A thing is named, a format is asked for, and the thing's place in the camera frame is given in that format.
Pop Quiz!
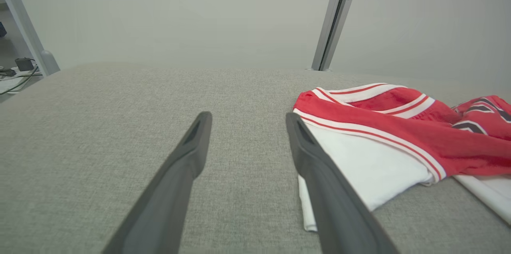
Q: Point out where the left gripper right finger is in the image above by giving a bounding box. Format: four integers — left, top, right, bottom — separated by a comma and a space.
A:
285, 112, 401, 254

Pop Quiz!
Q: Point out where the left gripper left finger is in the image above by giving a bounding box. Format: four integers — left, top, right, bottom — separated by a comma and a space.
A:
102, 111, 213, 254

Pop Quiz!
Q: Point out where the red white sports jersey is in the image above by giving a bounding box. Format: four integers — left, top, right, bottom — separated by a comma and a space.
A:
293, 83, 511, 232

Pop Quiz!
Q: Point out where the red shorts white stripe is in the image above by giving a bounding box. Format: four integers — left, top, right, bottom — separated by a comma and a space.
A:
450, 94, 511, 142

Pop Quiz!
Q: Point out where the white power strip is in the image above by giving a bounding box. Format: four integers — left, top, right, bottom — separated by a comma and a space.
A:
0, 66, 38, 93

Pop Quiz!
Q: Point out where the black power adapter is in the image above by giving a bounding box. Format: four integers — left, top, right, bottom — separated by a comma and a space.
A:
15, 58, 35, 72

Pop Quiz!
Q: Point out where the grey metal stand leg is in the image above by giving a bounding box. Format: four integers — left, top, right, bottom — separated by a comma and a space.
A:
0, 0, 61, 77

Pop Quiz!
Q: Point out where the grey metal partition post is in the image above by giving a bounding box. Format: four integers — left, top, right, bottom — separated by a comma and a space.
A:
311, 0, 364, 72

